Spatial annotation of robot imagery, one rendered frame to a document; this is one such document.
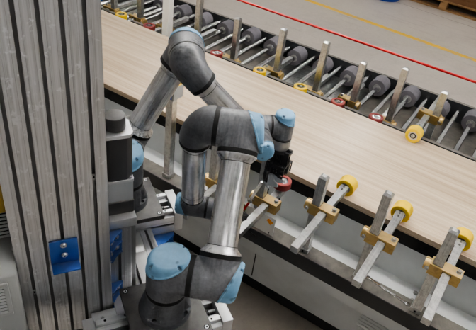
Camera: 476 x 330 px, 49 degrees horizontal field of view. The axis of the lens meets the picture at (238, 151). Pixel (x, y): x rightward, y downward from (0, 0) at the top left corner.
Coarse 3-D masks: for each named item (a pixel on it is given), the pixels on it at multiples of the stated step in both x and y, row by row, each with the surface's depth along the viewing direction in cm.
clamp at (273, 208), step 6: (252, 192) 228; (258, 198) 226; (264, 198) 226; (270, 198) 226; (276, 198) 227; (258, 204) 228; (270, 204) 224; (276, 204) 224; (270, 210) 225; (276, 210) 225
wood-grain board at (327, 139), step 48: (144, 48) 322; (192, 96) 282; (240, 96) 288; (288, 96) 294; (336, 144) 260; (384, 144) 265; (432, 144) 271; (384, 192) 234; (432, 192) 238; (432, 240) 212
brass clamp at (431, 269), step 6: (426, 258) 194; (432, 258) 194; (426, 264) 193; (432, 264) 191; (444, 264) 192; (450, 264) 192; (426, 270) 194; (432, 270) 192; (438, 270) 191; (444, 270) 190; (450, 270) 190; (456, 270) 190; (462, 270) 191; (438, 276) 192; (450, 276) 189; (456, 276) 188; (462, 276) 188; (450, 282) 190; (456, 282) 189
